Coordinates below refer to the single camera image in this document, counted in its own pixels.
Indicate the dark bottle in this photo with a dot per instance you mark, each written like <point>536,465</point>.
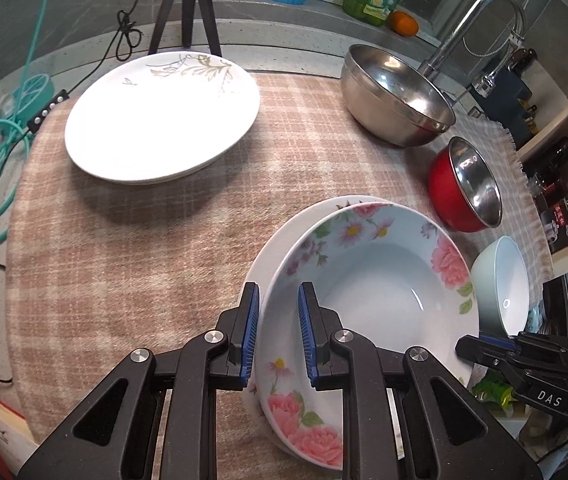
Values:
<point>556,157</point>

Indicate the white plate with leaf print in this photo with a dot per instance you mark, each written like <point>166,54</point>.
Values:
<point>159,120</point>

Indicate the chrome faucet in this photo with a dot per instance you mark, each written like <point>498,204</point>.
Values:
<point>451,42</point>

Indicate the dark blue container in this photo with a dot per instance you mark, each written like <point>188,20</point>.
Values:
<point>518,85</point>

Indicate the green packet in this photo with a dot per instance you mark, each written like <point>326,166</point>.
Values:
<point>491,391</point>

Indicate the plain white plate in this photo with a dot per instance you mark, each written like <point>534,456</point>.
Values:
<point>276,255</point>

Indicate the orange fruit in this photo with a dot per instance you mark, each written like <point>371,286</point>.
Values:
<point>403,23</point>

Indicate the wooden shelf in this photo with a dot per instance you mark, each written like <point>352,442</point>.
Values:
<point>558,125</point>

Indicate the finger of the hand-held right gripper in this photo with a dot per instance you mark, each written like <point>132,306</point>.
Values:
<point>478,352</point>
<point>498,341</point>

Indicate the black inline remote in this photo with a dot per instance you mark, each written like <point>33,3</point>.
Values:
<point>49,109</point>

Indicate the pale green bowl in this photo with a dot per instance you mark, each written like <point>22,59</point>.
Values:
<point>508,285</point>

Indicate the beige checked cloth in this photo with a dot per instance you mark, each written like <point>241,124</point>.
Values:
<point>139,260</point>

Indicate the large stainless steel bowl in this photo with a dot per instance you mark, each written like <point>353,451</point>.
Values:
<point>388,95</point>

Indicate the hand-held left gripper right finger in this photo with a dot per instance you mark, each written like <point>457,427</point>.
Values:
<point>308,335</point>

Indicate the pink floral white bowl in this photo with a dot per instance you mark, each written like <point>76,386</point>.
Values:
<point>388,270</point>

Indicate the round teal power strip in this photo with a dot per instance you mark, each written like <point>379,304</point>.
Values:
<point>31,92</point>

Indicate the red steel bowl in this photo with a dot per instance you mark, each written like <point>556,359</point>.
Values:
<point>446,190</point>

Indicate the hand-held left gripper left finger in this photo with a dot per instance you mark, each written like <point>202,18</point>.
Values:
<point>249,332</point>

